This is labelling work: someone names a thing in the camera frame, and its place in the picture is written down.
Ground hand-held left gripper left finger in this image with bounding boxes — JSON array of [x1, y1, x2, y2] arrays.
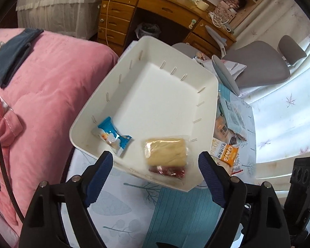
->
[[19, 150, 113, 248]]

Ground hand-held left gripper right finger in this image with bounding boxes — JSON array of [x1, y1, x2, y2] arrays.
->
[[198, 151, 292, 248]]

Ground white red-edged snack packet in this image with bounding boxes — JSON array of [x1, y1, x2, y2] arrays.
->
[[217, 160, 244, 176]]

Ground red snack packet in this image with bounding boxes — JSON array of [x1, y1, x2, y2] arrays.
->
[[148, 165, 187, 180]]

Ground blue snack packet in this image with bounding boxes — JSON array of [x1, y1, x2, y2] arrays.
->
[[92, 117, 133, 158]]

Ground clear orange bread packet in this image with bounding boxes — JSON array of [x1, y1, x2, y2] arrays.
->
[[213, 115, 233, 141]]

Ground yellow bread packet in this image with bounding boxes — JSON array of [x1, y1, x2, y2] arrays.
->
[[144, 135, 190, 167]]

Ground white plastic bin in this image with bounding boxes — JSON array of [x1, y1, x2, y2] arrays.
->
[[69, 36, 219, 192]]

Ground orange oat bar packet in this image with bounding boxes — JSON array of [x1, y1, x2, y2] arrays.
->
[[221, 145, 241, 169]]

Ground pale green packet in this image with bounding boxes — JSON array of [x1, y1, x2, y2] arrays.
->
[[210, 137, 224, 158]]

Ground leaf print tablecloth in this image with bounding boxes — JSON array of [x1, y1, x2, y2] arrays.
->
[[59, 83, 256, 248]]

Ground grey-teal printed packet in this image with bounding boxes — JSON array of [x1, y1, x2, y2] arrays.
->
[[221, 97, 248, 137]]

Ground white leaf print curtain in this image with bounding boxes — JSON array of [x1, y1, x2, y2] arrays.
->
[[238, 0, 310, 163]]

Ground pink blanket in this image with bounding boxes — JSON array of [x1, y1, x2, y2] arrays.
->
[[0, 28, 119, 241]]

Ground white plastic bag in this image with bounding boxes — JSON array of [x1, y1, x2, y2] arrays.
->
[[194, 52, 247, 83]]

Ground grey office chair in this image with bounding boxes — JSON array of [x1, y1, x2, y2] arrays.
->
[[172, 25, 307, 96]]

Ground dark blue cloth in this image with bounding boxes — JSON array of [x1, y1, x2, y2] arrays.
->
[[0, 28, 44, 88]]

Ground trash bin with black bag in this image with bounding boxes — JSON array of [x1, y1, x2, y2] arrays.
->
[[135, 23, 162, 41]]

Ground wooden desk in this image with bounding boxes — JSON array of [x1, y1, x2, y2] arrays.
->
[[97, 0, 237, 57]]

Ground white doodle print bag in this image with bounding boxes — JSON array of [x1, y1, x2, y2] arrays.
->
[[214, 4, 235, 18]]

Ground white lace cover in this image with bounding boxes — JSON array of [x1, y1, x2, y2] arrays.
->
[[15, 0, 106, 39]]

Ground dark-haired doll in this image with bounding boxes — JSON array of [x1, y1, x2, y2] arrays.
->
[[222, 0, 247, 14]]

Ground black cable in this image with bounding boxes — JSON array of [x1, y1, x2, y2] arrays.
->
[[0, 114, 26, 223]]

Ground white charger cables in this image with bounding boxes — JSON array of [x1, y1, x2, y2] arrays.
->
[[209, 12, 234, 29]]

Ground yellow cable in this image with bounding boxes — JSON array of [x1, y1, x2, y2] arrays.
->
[[105, 0, 119, 47]]

